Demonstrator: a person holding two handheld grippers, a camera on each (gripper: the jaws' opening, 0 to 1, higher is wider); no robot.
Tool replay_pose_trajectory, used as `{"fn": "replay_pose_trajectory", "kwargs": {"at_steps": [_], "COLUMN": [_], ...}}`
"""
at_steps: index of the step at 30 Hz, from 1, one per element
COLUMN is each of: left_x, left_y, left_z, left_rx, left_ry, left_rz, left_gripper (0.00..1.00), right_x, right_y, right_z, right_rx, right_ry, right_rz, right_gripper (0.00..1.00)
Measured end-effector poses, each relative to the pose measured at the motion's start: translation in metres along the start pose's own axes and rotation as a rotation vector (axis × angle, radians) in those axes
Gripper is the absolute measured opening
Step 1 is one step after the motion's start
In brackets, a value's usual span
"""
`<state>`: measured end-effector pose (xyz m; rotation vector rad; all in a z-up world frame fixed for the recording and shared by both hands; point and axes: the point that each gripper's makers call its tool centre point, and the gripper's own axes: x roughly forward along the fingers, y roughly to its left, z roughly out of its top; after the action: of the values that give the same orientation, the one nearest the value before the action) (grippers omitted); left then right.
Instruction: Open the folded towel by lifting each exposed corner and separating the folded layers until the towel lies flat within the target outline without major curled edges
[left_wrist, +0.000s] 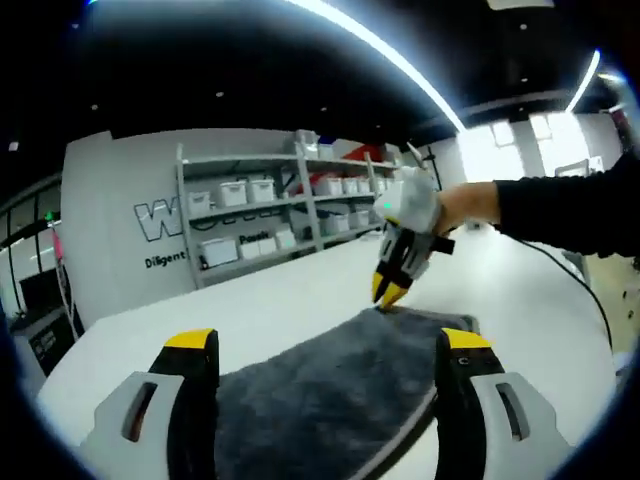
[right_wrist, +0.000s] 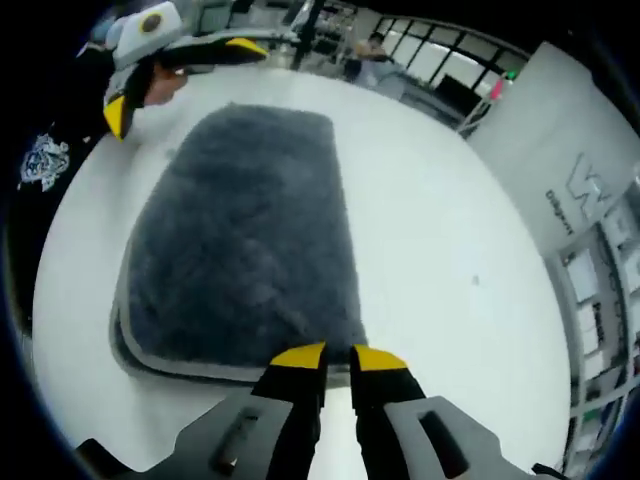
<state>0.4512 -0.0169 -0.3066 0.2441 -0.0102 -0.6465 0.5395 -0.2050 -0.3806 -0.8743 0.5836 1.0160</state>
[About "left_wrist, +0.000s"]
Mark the grey metal shelf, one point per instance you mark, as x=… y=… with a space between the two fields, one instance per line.
x=240 y=160

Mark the ceiling air vent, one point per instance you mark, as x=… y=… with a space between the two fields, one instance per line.
x=520 y=3

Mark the long ceiling light strip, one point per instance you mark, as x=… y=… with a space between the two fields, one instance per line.
x=400 y=66

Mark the pink hanging tag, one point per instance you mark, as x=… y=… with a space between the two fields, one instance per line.
x=57 y=242

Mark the grey equipment cabinet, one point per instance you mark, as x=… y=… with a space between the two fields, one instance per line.
x=42 y=345

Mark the short ceiling light strip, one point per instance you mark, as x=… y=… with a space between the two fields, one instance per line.
x=586 y=75

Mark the row of white storage bins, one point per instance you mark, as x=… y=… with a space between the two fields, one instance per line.
x=232 y=192

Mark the grey towel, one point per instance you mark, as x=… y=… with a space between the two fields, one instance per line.
x=320 y=400

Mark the person's right hand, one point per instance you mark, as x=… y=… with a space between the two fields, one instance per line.
x=470 y=202

